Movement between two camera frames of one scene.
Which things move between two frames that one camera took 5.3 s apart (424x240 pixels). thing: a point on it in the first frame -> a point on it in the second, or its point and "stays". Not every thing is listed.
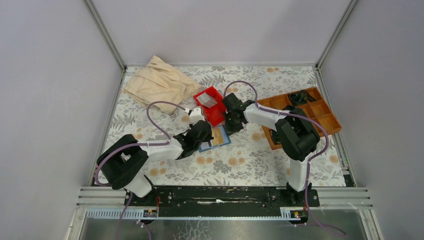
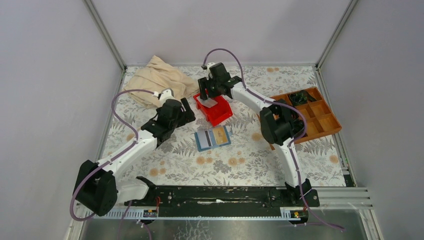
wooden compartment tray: [311, 101] stays
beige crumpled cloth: [159, 82] stays
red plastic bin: [214, 115] stays
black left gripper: [208, 137] -> [187, 115]
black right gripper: [230, 130] -> [203, 84]
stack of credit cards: [206, 100] stays
